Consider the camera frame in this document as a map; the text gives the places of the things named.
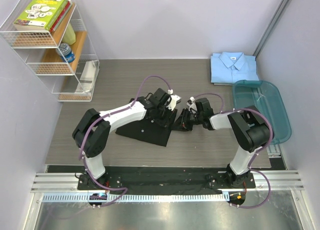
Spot white slotted cable duct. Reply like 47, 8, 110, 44
42, 192, 230, 204

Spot green cover book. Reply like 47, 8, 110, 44
13, 0, 68, 31

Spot blue lidded jar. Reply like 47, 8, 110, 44
55, 43, 75, 63

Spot yellow green bottle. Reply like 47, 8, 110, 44
62, 23, 76, 45

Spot white paper booklet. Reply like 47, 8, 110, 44
75, 60, 100, 93

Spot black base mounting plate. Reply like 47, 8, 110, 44
77, 165, 257, 196

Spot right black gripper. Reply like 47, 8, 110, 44
170, 108, 204, 131

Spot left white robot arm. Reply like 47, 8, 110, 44
72, 88, 181, 191

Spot white wire shelf rack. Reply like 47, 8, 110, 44
0, 0, 100, 102

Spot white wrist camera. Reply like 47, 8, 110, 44
186, 96, 197, 113
166, 89, 182, 111

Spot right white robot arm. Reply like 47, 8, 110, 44
171, 98, 274, 188

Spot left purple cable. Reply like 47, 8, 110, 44
78, 75, 174, 206

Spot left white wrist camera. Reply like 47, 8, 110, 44
166, 89, 182, 111

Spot teal plastic tray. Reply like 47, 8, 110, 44
232, 80, 292, 145

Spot folded light blue shirt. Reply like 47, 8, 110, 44
210, 52, 259, 85

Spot aluminium frame rail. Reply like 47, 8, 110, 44
31, 170, 304, 193

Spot grey aluminium wall post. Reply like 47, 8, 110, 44
253, 0, 292, 58

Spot red cover book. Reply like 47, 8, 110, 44
49, 0, 73, 32

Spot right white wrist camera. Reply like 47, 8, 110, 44
186, 96, 197, 113

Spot black long sleeve shirt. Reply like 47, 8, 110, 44
115, 112, 177, 147

